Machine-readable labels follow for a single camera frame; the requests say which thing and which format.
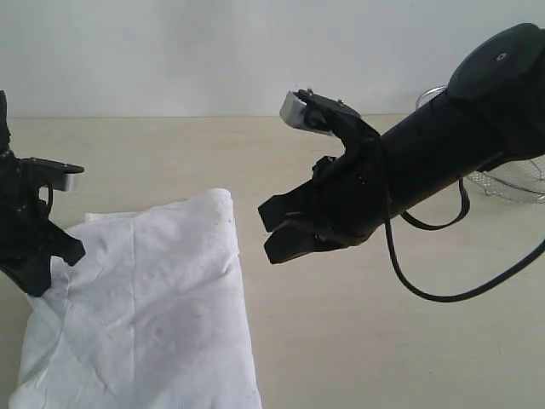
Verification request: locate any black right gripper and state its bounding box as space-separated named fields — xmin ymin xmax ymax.
xmin=258 ymin=140 xmax=387 ymax=264

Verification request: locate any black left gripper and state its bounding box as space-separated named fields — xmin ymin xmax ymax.
xmin=1 ymin=92 xmax=85 ymax=297

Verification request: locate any white t-shirt red print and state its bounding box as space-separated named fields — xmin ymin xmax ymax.
xmin=8 ymin=188 xmax=261 ymax=408

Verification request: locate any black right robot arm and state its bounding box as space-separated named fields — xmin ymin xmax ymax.
xmin=258 ymin=23 xmax=544 ymax=264

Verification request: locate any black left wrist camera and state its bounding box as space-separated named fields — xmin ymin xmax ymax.
xmin=20 ymin=158 xmax=84 ymax=192

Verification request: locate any black right camera cable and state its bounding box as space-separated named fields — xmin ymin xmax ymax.
xmin=382 ymin=178 xmax=545 ymax=303

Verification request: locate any metal wire mesh basket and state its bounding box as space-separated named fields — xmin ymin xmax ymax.
xmin=415 ymin=84 xmax=545 ymax=205

